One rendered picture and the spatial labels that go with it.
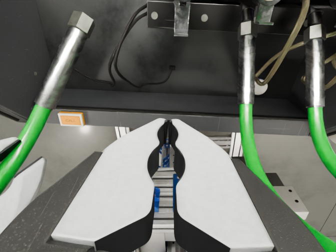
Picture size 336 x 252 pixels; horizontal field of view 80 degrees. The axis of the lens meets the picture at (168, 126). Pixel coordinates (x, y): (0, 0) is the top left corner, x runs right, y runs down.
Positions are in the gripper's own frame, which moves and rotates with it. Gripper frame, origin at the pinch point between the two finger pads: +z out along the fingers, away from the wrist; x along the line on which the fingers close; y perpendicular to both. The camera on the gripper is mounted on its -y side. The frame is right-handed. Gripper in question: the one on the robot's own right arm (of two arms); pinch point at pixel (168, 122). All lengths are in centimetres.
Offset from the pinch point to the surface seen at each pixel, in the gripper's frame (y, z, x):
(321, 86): 0.9, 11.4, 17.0
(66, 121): 16.4, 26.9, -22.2
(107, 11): -4.5, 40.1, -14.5
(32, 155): 110, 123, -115
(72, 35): -3.4, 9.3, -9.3
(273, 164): 106, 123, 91
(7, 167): 5.6, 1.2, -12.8
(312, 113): 3.6, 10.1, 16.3
